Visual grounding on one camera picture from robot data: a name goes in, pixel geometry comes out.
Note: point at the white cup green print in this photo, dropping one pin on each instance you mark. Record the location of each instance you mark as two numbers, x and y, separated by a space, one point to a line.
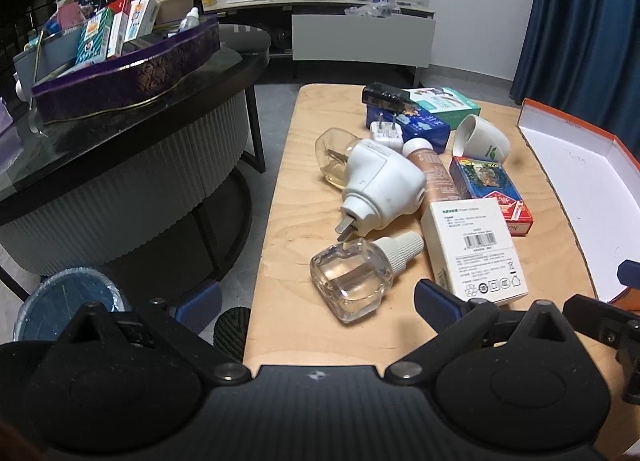
481 138

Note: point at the round black coffee table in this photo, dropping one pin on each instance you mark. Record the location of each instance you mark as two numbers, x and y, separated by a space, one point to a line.
150 151

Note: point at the white tv cabinet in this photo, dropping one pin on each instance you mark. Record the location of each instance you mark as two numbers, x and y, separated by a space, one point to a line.
360 41

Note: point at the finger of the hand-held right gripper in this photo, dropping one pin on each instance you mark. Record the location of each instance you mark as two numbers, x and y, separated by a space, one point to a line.
629 273
592 318

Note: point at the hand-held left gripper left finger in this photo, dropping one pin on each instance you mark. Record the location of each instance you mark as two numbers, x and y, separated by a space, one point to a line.
200 302

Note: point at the black power adapter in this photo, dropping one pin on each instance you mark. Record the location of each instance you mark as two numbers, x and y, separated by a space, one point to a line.
385 96

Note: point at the white charger plug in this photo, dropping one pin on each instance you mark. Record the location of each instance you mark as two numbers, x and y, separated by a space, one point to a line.
387 137

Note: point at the white power adapter box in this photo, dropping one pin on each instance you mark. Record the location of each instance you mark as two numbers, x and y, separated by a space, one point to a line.
475 251

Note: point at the trash can with blue bag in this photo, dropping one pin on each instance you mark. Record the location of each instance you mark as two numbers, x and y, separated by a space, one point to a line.
65 301

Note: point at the amber liquid refill bottle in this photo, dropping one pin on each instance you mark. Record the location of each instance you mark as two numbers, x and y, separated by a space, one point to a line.
331 156

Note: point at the orange white cardboard box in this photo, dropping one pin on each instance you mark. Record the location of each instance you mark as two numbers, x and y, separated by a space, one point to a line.
575 181

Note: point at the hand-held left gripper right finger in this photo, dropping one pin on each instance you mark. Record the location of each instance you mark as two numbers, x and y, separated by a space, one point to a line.
440 305

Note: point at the clear refill bottle white cap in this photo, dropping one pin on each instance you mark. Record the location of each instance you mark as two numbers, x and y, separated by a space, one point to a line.
350 276

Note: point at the blue red playing card box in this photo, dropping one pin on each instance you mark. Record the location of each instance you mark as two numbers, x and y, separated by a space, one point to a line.
490 188

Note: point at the blue cartoon box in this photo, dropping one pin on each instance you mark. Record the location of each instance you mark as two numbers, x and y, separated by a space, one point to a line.
425 127

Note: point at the black knit shoe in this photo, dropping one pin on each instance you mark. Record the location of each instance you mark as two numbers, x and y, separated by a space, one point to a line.
230 330

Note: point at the white plug-in repellent heater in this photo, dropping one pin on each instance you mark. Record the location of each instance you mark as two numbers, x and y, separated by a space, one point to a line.
380 181

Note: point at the white red medicine box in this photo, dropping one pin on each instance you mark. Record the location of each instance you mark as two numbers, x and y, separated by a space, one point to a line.
118 28

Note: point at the brown bottle white cap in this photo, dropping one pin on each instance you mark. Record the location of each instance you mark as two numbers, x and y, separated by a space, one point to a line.
435 176

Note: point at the white green bandage box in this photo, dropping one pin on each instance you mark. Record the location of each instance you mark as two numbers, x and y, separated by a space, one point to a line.
445 103

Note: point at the teal medicine box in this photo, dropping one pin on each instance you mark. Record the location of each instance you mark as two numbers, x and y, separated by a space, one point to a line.
92 38

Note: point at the purple patterned tray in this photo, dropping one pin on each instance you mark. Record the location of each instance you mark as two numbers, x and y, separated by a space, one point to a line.
125 81

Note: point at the clear plastic bag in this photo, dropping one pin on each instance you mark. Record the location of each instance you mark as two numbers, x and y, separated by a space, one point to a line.
370 11

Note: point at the white blue medicine box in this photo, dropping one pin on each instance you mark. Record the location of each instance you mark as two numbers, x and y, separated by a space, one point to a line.
141 16

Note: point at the blue curtain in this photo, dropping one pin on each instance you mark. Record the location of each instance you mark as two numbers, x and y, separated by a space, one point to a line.
590 16

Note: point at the grey plastic bin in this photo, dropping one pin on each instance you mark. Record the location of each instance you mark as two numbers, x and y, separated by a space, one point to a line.
55 48

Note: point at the small dropper bottle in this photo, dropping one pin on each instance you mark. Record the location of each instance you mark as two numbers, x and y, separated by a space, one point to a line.
189 20

